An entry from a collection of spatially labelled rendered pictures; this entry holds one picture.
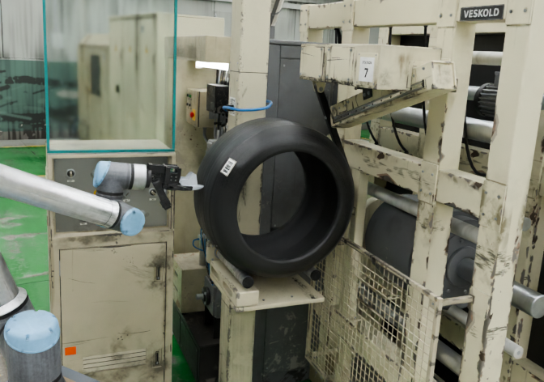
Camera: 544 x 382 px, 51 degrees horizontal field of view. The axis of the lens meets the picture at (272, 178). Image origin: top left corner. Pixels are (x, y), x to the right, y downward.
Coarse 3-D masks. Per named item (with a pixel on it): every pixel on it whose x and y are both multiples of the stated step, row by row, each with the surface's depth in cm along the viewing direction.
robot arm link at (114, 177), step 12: (96, 168) 192; (108, 168) 190; (120, 168) 192; (132, 168) 194; (96, 180) 189; (108, 180) 190; (120, 180) 192; (132, 180) 193; (108, 192) 191; (120, 192) 193
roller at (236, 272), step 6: (216, 252) 242; (222, 258) 234; (228, 264) 227; (234, 270) 220; (240, 270) 218; (240, 276) 214; (246, 276) 212; (240, 282) 213; (246, 282) 211; (252, 282) 212
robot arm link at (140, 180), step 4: (136, 164) 196; (140, 164) 197; (144, 164) 198; (136, 168) 194; (140, 168) 195; (144, 168) 195; (136, 172) 193; (140, 172) 194; (144, 172) 195; (136, 176) 193; (140, 176) 194; (144, 176) 194; (136, 180) 193; (140, 180) 194; (144, 180) 194; (136, 184) 194; (140, 184) 194; (144, 184) 195; (132, 188) 195; (136, 188) 195; (140, 188) 196; (144, 188) 196
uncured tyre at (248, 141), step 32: (256, 128) 207; (288, 128) 206; (224, 160) 201; (256, 160) 200; (320, 160) 238; (224, 192) 198; (320, 192) 243; (352, 192) 220; (224, 224) 201; (288, 224) 243; (320, 224) 240; (224, 256) 209; (256, 256) 208; (288, 256) 235; (320, 256) 218
